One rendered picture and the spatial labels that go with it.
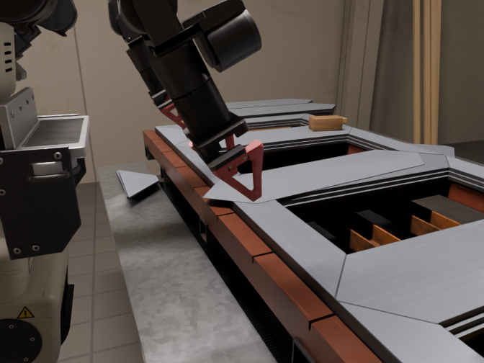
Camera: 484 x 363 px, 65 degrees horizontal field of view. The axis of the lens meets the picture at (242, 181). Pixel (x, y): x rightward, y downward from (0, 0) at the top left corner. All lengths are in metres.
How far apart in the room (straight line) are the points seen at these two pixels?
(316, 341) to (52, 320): 0.42
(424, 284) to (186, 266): 0.53
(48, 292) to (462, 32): 4.81
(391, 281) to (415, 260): 0.09
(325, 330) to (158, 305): 0.39
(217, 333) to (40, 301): 0.30
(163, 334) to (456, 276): 0.50
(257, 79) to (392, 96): 1.58
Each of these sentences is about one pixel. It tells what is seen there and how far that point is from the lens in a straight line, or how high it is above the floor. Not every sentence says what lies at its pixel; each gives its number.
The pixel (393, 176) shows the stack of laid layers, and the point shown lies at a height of 0.84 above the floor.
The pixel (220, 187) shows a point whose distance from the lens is 0.93.
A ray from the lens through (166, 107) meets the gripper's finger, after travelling 0.85.
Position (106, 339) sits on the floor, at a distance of 1.83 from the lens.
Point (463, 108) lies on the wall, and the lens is 5.29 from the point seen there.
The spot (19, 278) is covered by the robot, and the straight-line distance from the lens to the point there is 0.69.
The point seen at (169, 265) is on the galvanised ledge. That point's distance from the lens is 0.94.
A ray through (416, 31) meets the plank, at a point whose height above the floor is 1.25.
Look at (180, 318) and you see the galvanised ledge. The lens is 0.79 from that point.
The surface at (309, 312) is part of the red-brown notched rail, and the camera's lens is 0.57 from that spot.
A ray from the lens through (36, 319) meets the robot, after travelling 0.73.
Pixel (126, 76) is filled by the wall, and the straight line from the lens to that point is 3.44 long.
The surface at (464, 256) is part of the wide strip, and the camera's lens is 0.74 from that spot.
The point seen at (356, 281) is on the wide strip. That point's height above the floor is 0.84.
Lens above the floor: 1.18
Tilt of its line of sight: 20 degrees down
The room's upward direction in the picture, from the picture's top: straight up
